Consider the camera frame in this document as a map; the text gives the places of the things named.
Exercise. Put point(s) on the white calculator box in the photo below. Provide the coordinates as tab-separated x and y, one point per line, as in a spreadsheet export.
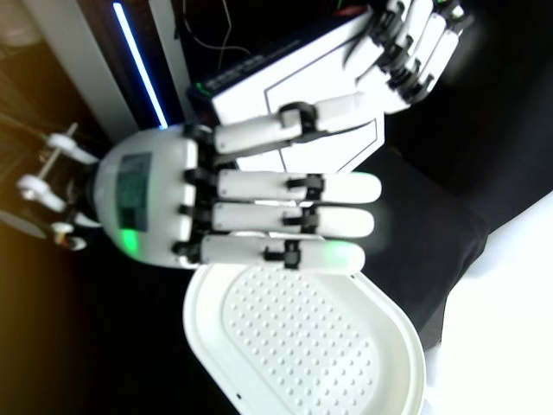
302	65

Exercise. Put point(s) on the blue white light strip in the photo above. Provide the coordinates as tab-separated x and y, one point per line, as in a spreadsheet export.
138	65

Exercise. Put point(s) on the white robot body column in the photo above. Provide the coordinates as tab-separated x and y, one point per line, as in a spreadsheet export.
86	65

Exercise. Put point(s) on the white dotted plastic tray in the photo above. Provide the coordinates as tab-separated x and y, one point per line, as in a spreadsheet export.
302	346

